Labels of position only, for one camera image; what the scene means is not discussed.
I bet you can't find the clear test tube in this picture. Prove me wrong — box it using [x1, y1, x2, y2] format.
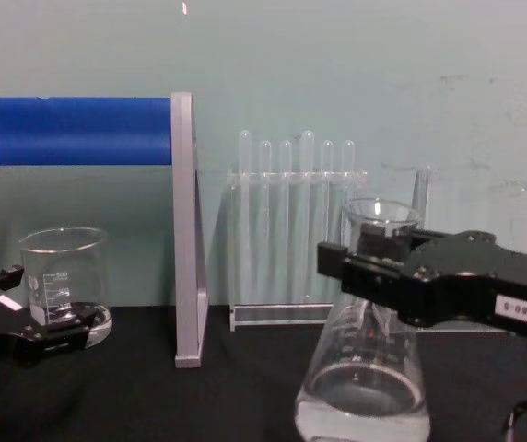
[258, 139, 273, 300]
[321, 139, 334, 296]
[278, 139, 293, 300]
[300, 129, 316, 300]
[341, 139, 356, 208]
[238, 129, 252, 300]

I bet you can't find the grey metal stand frame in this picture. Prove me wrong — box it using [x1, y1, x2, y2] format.
[170, 91, 210, 370]

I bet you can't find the clear acrylic test tube rack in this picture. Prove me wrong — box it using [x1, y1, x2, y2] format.
[227, 169, 369, 333]

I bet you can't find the black table cloth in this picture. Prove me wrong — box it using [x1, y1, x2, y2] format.
[0, 301, 527, 442]

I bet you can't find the blue roll on stand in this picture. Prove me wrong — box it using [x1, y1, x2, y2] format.
[0, 95, 173, 168]

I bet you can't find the clear glass beaker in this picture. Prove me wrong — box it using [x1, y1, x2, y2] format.
[18, 226, 114, 347]

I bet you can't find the clear glass conical flask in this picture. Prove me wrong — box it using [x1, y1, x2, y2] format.
[294, 197, 431, 442]

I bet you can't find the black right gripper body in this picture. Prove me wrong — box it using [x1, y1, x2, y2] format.
[398, 229, 527, 333]

